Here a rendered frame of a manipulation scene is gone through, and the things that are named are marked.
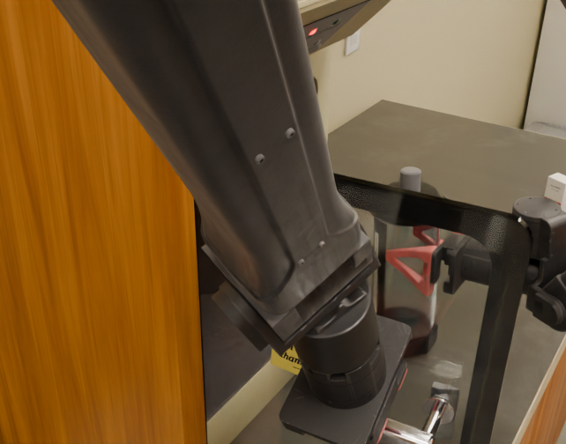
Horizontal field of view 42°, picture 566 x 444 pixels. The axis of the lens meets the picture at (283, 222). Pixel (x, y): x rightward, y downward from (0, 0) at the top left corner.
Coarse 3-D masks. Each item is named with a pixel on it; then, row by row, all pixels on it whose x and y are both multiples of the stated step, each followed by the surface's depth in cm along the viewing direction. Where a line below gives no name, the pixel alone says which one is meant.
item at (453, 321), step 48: (384, 192) 54; (384, 240) 56; (432, 240) 54; (480, 240) 52; (528, 240) 50; (384, 288) 58; (432, 288) 56; (480, 288) 54; (240, 336) 68; (432, 336) 58; (480, 336) 56; (240, 384) 71; (288, 384) 68; (432, 384) 60; (480, 384) 58; (240, 432) 74; (288, 432) 71; (480, 432) 60
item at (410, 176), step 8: (408, 168) 99; (416, 168) 99; (400, 176) 98; (408, 176) 97; (416, 176) 97; (392, 184) 102; (400, 184) 99; (408, 184) 98; (416, 184) 98; (424, 184) 101; (424, 192) 99; (432, 192) 99
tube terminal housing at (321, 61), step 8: (328, 48) 85; (312, 56) 82; (320, 56) 84; (328, 56) 85; (312, 64) 83; (320, 64) 84; (328, 64) 86; (320, 72) 85; (328, 72) 86; (320, 80) 85; (328, 80) 87; (320, 88) 86; (328, 88) 87; (320, 96) 86; (328, 96) 88; (320, 104) 87; (328, 104) 89; (328, 112) 89; (328, 120) 90
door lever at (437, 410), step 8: (432, 400) 60; (440, 400) 60; (424, 408) 61; (432, 408) 60; (440, 408) 60; (448, 408) 60; (432, 416) 59; (440, 416) 59; (448, 416) 60; (392, 424) 58; (400, 424) 58; (424, 424) 59; (432, 424) 58; (440, 424) 59; (384, 432) 58; (392, 432) 58; (400, 432) 57; (408, 432) 57; (416, 432) 57; (424, 432) 57; (432, 432) 58; (384, 440) 58; (392, 440) 58; (400, 440) 57; (408, 440) 57; (416, 440) 57; (424, 440) 57; (432, 440) 57
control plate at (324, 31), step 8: (368, 0) 69; (352, 8) 67; (360, 8) 70; (328, 16) 64; (336, 16) 66; (344, 16) 68; (352, 16) 71; (312, 24) 62; (320, 24) 64; (328, 24) 67; (336, 24) 69; (344, 24) 72; (304, 32) 63; (320, 32) 68; (328, 32) 70; (312, 40) 69; (312, 48) 73
